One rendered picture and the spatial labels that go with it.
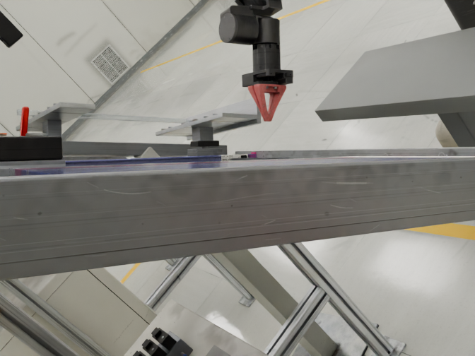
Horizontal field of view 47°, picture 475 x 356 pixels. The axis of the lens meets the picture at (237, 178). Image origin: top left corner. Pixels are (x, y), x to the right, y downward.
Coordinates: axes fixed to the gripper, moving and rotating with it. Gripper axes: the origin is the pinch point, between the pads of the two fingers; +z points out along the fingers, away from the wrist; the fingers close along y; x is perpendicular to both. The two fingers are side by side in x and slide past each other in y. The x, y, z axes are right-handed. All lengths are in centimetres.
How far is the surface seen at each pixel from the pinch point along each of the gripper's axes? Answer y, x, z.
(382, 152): 36.3, -3.5, 7.1
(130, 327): -84, -4, 68
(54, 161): 30, -49, 7
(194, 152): -9.2, -12.6, 6.8
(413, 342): -6, 48, 59
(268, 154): 5.5, -3.6, 7.5
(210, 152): -7.6, -9.5, 6.9
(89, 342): -80, -19, 69
